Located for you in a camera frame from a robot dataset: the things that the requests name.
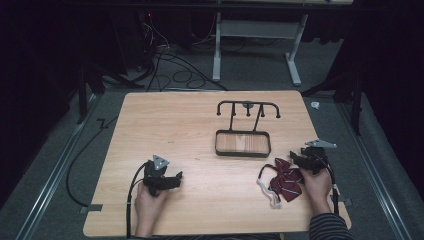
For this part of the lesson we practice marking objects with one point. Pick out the grey tape strip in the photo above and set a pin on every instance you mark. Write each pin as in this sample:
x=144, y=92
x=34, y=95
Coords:
x=91, y=208

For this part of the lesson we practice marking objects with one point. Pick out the person's left hand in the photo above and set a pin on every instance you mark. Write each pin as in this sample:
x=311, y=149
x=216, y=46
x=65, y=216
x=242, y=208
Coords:
x=150, y=201

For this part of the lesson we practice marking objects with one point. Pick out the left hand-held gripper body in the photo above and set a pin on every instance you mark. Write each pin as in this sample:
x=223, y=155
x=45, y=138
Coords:
x=155, y=176

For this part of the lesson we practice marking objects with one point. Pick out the metal floor rail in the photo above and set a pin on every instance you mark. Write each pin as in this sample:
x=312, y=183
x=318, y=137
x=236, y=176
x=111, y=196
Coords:
x=53, y=173
x=373, y=173

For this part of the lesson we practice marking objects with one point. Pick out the white metal table frame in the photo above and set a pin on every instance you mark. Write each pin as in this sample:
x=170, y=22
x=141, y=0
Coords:
x=256, y=46

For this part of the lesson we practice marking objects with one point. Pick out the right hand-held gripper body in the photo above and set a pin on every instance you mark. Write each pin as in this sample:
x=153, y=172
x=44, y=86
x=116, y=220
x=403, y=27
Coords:
x=314, y=155

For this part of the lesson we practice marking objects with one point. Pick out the black metal stand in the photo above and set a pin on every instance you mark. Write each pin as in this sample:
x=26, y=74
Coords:
x=350, y=90
x=87, y=83

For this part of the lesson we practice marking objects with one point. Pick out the black metal rack with tray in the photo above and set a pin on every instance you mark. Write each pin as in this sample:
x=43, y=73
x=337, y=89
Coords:
x=247, y=133

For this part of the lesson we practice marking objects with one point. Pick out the dark red striped bow tie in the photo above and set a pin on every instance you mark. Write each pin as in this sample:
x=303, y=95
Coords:
x=283, y=182

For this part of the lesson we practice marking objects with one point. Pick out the person's right hand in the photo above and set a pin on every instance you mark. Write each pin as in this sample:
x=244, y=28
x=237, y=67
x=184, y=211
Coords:
x=316, y=186

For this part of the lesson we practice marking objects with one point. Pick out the small white scrap on floor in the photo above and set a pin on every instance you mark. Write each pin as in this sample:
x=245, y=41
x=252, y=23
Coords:
x=315, y=105

